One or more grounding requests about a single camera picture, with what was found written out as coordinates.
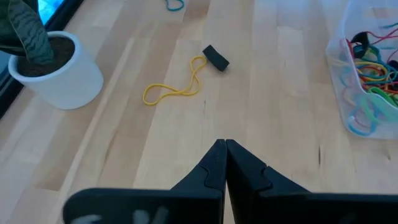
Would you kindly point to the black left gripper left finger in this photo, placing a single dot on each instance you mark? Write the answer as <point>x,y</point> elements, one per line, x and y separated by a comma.
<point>202,199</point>

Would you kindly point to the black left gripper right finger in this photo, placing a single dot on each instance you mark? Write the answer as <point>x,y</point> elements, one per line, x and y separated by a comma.
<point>248,193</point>

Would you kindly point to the yellow rubber band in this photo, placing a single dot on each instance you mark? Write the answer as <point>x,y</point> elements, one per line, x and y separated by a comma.
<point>186,92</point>

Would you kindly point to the green rubber band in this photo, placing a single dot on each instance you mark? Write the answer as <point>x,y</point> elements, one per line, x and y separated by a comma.
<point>382,95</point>

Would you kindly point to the clear plastic bin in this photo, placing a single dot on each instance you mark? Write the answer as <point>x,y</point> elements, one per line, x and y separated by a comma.
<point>337,77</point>

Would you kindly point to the small potted green plant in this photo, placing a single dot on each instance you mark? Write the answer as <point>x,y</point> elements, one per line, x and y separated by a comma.
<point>62,84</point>

